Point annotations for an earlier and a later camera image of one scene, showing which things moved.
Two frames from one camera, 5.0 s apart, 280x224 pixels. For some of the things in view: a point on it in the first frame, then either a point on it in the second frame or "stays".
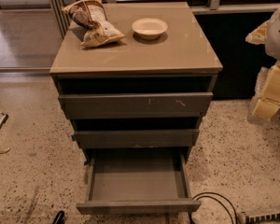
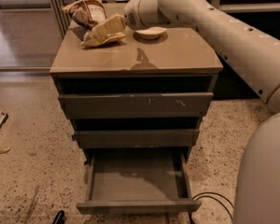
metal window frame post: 62,18 stays
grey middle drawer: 133,139 stays
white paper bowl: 149,28 stays
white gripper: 278,35 to 134,15
